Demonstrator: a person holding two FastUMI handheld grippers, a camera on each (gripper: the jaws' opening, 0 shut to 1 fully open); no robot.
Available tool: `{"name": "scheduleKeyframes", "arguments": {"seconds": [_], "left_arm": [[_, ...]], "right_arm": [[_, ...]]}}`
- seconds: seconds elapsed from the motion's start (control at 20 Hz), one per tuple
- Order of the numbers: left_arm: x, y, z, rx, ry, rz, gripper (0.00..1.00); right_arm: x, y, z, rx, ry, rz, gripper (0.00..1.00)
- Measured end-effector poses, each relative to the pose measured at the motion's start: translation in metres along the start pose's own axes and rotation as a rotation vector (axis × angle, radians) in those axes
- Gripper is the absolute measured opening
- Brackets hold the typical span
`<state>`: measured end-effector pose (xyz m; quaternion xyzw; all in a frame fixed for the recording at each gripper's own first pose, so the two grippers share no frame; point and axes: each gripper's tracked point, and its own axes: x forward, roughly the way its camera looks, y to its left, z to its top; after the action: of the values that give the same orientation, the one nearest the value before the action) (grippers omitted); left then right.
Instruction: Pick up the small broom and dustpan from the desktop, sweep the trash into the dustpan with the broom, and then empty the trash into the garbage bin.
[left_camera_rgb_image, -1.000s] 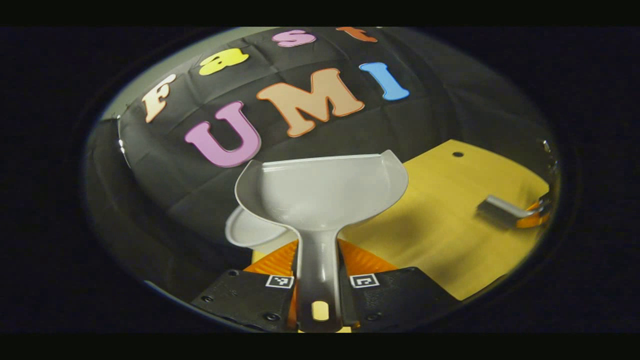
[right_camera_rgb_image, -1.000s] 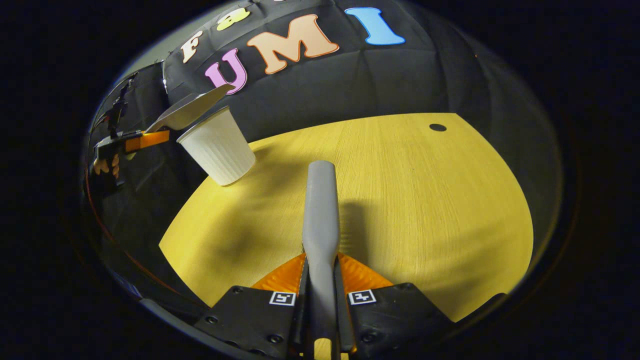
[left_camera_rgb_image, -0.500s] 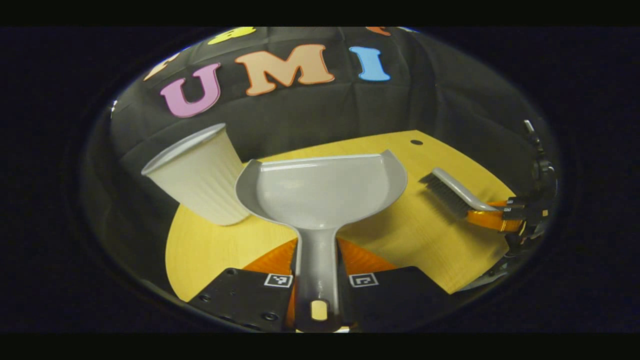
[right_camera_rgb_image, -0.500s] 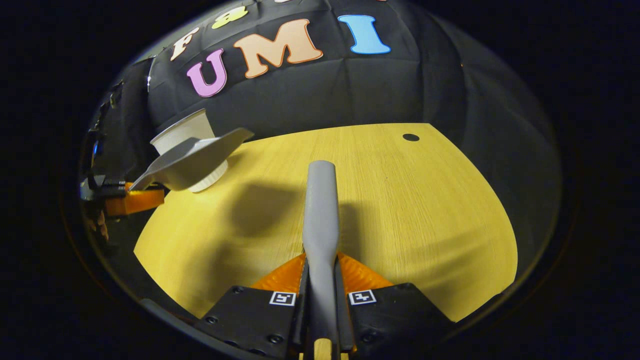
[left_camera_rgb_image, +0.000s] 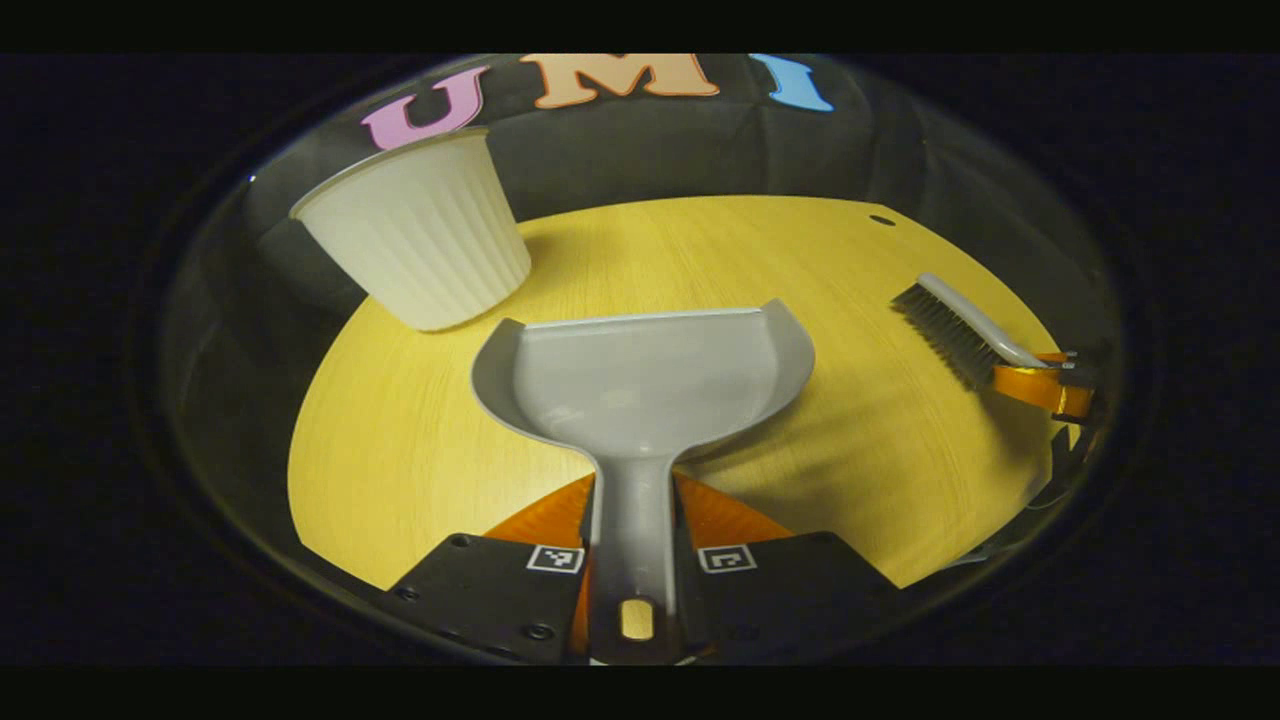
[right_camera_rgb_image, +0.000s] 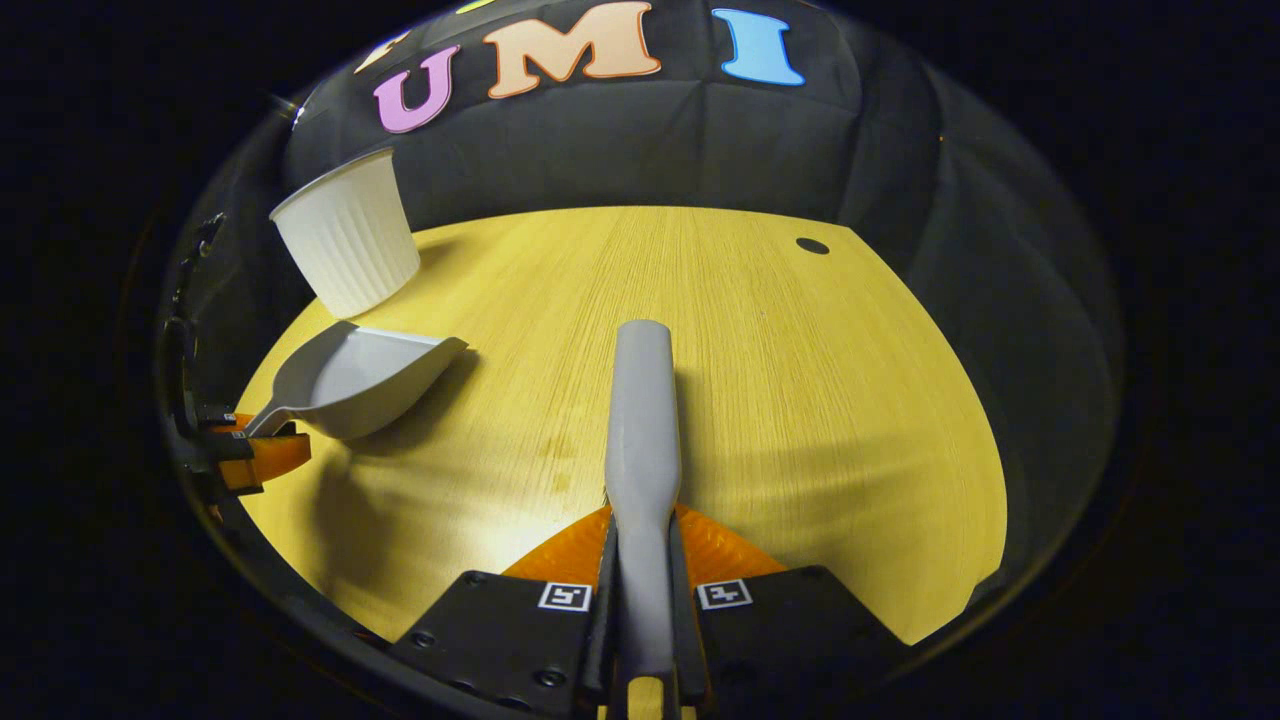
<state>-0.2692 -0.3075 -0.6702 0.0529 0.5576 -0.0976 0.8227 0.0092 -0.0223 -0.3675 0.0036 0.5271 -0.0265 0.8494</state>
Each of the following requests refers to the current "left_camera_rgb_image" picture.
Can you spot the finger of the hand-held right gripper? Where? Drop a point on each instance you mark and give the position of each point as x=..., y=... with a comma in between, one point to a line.
x=1058, y=357
x=1040, y=390

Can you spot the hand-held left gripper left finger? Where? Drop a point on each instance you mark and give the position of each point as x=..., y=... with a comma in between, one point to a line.
x=490, y=595

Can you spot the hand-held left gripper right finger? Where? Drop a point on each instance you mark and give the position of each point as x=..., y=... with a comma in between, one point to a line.
x=790, y=590

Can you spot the small grey broom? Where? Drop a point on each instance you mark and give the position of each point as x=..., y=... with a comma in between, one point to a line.
x=940, y=320

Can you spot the grey plastic dustpan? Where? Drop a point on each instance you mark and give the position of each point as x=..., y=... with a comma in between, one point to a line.
x=640, y=380

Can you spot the white ribbed garbage bin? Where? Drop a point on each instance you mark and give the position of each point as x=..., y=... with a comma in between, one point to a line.
x=420, y=240

